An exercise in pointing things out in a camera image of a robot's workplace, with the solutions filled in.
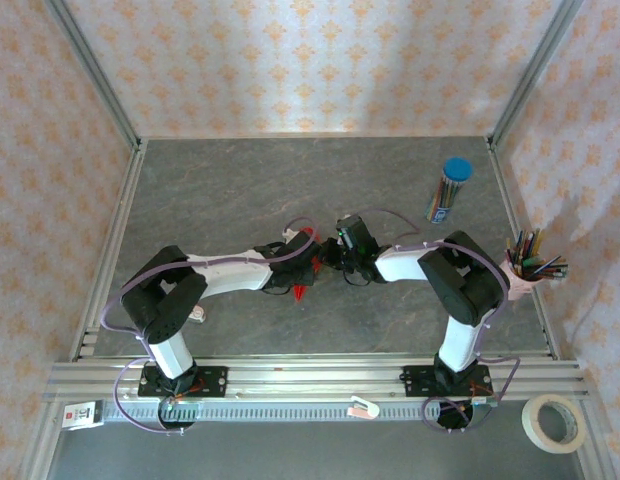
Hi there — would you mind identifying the white label card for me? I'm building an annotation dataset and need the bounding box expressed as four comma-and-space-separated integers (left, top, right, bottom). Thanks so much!
61, 401, 105, 430

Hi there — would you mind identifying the pink cup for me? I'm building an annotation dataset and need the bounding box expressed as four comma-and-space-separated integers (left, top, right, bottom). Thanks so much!
504, 259, 536, 301

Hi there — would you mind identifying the clear pencil tube, blue lid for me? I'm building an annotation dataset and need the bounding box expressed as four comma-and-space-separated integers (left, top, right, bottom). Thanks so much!
423, 157, 474, 225

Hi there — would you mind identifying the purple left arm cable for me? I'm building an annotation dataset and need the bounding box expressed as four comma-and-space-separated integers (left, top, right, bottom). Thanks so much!
100, 215, 321, 435

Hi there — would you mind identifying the aluminium side rail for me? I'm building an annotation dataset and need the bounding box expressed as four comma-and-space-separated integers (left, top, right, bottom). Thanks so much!
486, 139, 562, 360
69, 139, 149, 361

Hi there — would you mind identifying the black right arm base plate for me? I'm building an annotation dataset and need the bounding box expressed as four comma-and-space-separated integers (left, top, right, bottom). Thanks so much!
402, 364, 493, 399

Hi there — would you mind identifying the bunch of coloured pencils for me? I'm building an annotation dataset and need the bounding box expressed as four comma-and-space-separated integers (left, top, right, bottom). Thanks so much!
506, 228, 570, 282

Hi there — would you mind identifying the aluminium frame rail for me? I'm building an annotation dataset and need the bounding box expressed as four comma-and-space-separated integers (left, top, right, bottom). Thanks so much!
43, 355, 591, 404

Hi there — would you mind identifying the masking tape roll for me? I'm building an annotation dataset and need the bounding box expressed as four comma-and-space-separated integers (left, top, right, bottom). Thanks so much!
520, 393, 589, 455

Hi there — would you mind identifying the aluminium frame post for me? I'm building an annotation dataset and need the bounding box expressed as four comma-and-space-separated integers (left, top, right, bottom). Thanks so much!
487, 0, 586, 149
43, 0, 144, 151

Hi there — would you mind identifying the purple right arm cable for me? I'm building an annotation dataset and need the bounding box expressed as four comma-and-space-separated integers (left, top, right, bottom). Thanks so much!
362, 208, 521, 435

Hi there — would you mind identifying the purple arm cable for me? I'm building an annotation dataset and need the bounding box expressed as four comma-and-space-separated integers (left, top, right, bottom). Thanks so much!
100, 215, 321, 435
362, 208, 521, 435

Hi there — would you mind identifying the grey slotted cable duct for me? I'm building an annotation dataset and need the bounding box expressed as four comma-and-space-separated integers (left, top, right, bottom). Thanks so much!
102, 402, 444, 424

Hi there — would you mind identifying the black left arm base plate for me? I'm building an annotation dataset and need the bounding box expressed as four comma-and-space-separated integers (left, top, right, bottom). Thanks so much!
137, 366, 229, 400

